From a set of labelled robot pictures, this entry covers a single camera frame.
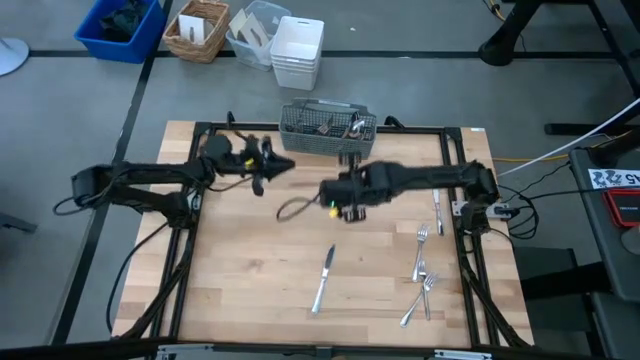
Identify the black cloth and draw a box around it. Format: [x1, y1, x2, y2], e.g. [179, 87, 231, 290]
[98, 0, 152, 44]

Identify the table-edge camera mount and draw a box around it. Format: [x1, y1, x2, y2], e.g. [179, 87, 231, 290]
[152, 342, 496, 360]

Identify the brown wicker basket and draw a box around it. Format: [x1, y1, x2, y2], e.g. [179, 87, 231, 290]
[162, 0, 232, 65]

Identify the yellow floor cable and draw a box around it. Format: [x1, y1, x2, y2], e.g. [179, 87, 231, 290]
[491, 130, 634, 165]

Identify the black floor cable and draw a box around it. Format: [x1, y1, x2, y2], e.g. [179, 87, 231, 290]
[104, 219, 174, 335]

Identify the silver table knife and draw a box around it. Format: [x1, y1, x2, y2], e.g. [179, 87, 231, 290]
[431, 185, 446, 238]
[310, 243, 338, 317]

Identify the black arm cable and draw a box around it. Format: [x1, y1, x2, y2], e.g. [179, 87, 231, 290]
[205, 173, 255, 194]
[275, 193, 322, 224]

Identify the grey floor object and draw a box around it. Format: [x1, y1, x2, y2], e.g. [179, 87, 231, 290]
[0, 211, 39, 235]

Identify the black post with flared base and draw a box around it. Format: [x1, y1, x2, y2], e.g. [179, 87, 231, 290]
[476, 0, 544, 68]

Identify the blue plastic bin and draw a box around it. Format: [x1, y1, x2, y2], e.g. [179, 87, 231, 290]
[73, 0, 168, 65]

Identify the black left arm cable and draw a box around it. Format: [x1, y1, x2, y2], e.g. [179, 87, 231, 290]
[205, 173, 255, 194]

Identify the beige cardboard piece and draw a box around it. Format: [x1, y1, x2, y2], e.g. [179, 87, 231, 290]
[228, 8, 250, 40]
[239, 13, 272, 50]

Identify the white printed paper label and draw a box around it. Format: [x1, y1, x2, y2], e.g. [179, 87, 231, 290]
[587, 167, 640, 191]

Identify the grey plastic silverware caddy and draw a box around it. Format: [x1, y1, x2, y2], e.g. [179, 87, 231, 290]
[277, 97, 378, 160]

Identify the black aluminium table frame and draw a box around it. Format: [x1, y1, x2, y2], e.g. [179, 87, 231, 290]
[112, 118, 534, 351]

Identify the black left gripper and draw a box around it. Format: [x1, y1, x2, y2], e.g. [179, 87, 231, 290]
[201, 132, 297, 182]

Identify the grey round floor base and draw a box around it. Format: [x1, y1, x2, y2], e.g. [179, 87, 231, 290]
[0, 35, 31, 78]

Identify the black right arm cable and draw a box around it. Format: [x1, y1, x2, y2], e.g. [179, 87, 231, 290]
[275, 193, 322, 224]

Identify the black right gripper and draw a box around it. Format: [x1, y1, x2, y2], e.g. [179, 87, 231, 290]
[318, 152, 390, 224]

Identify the white card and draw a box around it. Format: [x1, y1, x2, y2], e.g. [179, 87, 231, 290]
[177, 13, 207, 46]

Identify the black neighbouring table frame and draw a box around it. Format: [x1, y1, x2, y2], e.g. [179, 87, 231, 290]
[542, 0, 640, 137]

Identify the clear plastic bin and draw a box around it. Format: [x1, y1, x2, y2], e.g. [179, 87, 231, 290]
[224, 0, 293, 73]

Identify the black side cart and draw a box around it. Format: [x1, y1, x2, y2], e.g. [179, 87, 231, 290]
[568, 128, 640, 360]

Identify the white plastic bin stack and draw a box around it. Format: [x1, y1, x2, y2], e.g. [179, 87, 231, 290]
[269, 15, 326, 93]

